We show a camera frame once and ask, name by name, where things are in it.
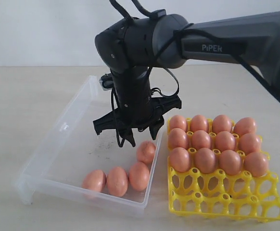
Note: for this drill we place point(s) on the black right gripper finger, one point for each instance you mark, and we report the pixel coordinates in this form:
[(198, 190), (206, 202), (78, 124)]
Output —
[(107, 122), (127, 135)]

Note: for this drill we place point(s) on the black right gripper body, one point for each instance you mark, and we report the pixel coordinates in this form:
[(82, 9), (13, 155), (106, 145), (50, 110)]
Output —
[(138, 109)]

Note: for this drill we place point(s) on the brown egg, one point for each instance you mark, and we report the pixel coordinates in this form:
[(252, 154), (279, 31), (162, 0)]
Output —
[(256, 163), (95, 181), (145, 152), (139, 176), (117, 182), (225, 141), (221, 123), (244, 126), (180, 160), (230, 162), (249, 143), (199, 122), (200, 139), (178, 121), (205, 160), (177, 138)]

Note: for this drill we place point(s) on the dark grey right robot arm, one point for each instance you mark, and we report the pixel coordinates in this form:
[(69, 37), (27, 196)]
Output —
[(131, 48)]

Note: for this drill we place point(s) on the clear plastic bin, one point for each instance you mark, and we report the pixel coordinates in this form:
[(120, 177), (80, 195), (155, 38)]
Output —
[(72, 149)]

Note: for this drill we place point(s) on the yellow plastic egg tray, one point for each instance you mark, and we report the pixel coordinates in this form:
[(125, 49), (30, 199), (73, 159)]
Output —
[(217, 194)]

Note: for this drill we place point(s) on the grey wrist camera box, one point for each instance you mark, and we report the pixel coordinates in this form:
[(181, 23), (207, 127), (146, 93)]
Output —
[(106, 82)]

